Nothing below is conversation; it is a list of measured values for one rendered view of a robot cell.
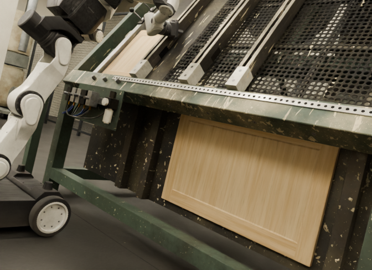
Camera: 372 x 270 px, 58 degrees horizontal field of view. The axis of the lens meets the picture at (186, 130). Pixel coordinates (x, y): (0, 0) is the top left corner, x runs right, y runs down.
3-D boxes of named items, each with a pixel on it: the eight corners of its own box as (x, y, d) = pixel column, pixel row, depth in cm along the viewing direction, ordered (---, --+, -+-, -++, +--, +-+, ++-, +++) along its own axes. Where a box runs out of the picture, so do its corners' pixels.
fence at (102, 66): (95, 76, 237) (92, 72, 234) (171, -5, 273) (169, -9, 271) (99, 77, 233) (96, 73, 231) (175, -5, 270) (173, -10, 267)
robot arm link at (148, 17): (158, 36, 206) (143, 34, 198) (155, 20, 207) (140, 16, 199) (170, 30, 199) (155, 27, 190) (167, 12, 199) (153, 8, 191)
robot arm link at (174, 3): (167, 15, 193) (186, -1, 177) (161, 29, 189) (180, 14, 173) (151, 3, 188) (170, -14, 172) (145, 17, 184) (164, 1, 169)
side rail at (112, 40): (82, 79, 257) (72, 69, 250) (164, -6, 299) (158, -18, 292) (86, 80, 253) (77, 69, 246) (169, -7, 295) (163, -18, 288)
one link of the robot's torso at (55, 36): (46, 45, 171) (59, 27, 174) (34, 44, 180) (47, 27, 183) (65, 62, 180) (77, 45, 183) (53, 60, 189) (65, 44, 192)
